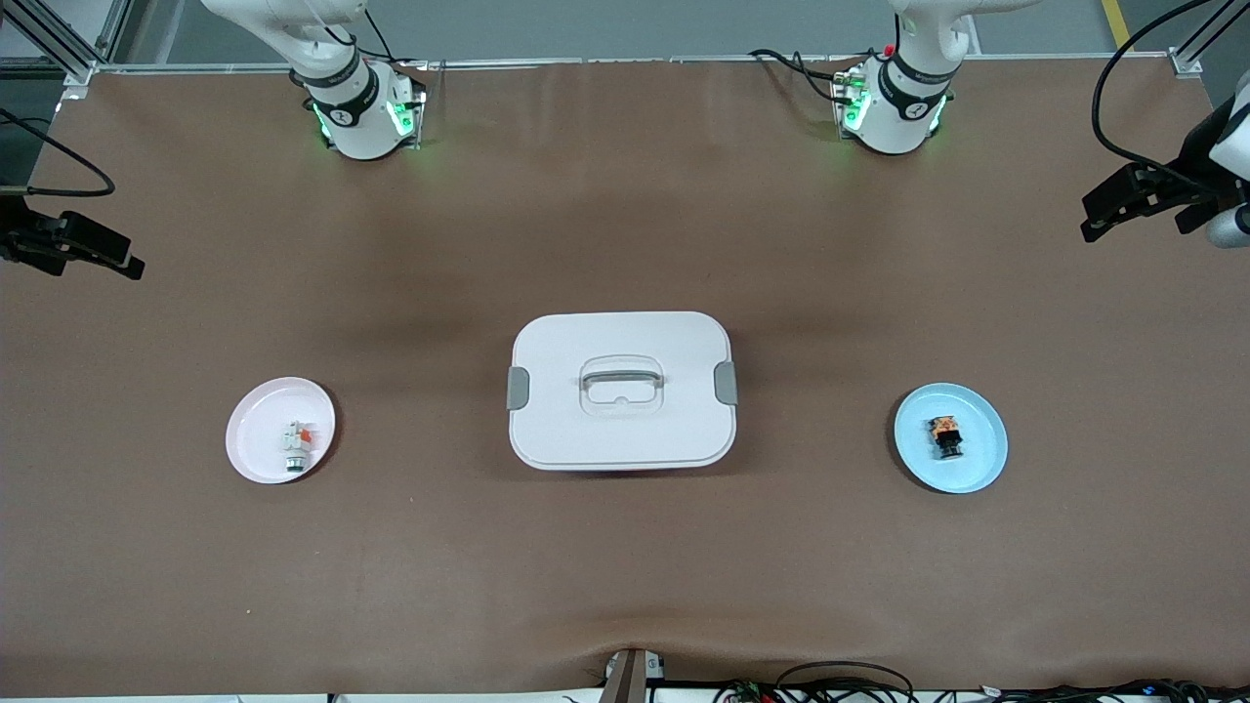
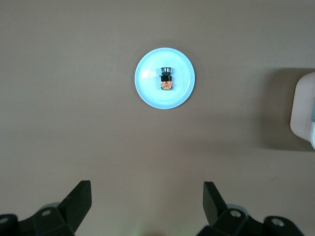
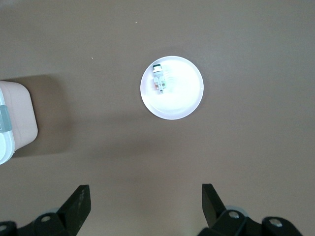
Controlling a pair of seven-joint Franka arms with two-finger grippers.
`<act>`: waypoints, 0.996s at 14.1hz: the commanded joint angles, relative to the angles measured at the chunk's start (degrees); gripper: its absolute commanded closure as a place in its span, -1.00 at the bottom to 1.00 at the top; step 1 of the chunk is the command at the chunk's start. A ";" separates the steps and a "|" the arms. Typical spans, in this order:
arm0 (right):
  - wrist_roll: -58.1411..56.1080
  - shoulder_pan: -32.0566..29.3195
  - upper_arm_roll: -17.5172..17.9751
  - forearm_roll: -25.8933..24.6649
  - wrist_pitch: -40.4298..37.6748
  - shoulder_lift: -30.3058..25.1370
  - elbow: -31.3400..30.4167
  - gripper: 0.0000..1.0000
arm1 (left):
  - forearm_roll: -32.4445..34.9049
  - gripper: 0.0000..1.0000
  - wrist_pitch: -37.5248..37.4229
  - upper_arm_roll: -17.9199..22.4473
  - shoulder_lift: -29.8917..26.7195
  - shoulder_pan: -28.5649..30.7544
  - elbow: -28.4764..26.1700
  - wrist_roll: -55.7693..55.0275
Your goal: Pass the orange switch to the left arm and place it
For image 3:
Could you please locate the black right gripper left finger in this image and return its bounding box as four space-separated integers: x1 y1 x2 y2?
0 184 91 236

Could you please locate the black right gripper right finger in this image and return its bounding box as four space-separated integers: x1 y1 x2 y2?
198 183 303 236

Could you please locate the white lidded storage box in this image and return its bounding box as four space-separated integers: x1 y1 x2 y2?
0 80 39 166

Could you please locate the brown table mat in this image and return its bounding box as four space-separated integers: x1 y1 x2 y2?
0 0 315 236

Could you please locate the pink round plate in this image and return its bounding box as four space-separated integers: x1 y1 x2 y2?
140 56 205 121

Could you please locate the small white orange object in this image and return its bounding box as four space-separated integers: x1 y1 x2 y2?
150 63 170 95

